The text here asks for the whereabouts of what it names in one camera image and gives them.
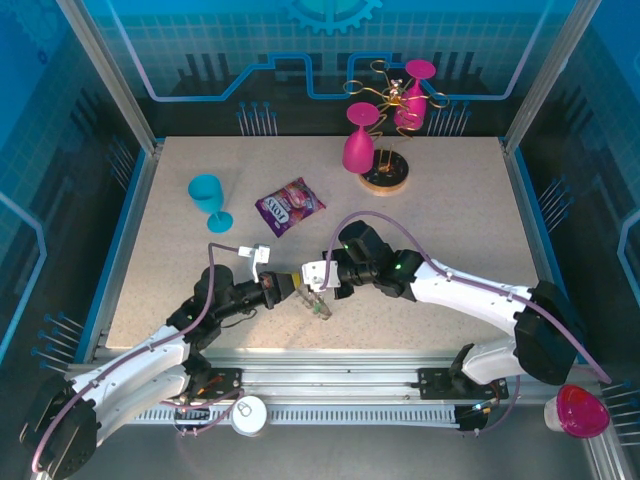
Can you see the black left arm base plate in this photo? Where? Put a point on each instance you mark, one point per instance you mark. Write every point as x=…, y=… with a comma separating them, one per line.
x=225, y=382

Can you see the pink plastic goblet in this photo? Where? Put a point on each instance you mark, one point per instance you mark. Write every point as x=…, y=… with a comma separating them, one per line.
x=415, y=105
x=357, y=150

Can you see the pink lidded cup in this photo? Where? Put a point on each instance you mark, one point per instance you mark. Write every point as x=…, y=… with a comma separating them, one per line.
x=580, y=410

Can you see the purple candy bag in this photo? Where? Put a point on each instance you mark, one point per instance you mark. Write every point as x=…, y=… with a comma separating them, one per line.
x=290, y=205

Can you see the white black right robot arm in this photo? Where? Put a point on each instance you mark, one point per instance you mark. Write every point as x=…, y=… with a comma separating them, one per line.
x=465, y=290

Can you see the white round cap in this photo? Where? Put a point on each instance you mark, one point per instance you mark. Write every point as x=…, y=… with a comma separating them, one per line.
x=248, y=415

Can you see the small clear plastic bag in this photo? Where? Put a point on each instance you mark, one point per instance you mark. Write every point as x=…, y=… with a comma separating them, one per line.
x=306, y=295

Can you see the blue plastic goblet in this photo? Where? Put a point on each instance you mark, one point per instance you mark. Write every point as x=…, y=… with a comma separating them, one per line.
x=205, y=195

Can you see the aluminium mounting rail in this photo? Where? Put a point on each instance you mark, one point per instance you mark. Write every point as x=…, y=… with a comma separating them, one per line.
x=325, y=375

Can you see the aluminium frame post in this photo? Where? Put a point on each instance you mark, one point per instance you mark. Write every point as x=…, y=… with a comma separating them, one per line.
x=111, y=75
x=546, y=75

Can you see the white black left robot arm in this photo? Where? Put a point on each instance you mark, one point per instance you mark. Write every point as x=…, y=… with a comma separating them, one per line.
x=130, y=365

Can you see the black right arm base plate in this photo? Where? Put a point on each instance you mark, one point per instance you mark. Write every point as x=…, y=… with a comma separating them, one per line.
x=432, y=382

